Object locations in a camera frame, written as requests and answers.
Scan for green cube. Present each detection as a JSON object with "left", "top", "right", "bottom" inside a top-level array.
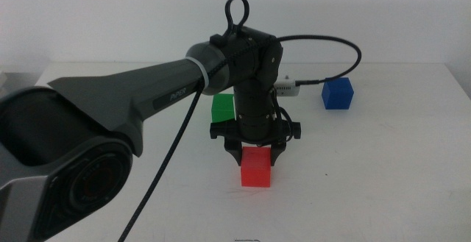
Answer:
[{"left": 210, "top": 93, "right": 236, "bottom": 124}]

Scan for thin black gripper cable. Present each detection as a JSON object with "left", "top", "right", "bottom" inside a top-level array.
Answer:
[{"left": 272, "top": 87, "right": 295, "bottom": 143}]

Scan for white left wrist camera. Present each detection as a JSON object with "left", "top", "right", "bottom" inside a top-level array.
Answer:
[{"left": 274, "top": 75, "right": 301, "bottom": 98}]

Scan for black braided camera cable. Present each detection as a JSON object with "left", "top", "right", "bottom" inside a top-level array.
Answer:
[{"left": 117, "top": 35, "right": 363, "bottom": 242}]

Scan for blue cube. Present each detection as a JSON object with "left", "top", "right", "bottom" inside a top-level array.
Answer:
[{"left": 321, "top": 76, "right": 355, "bottom": 110}]

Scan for red cube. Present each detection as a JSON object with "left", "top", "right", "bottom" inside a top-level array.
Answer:
[{"left": 240, "top": 146, "right": 272, "bottom": 188}]

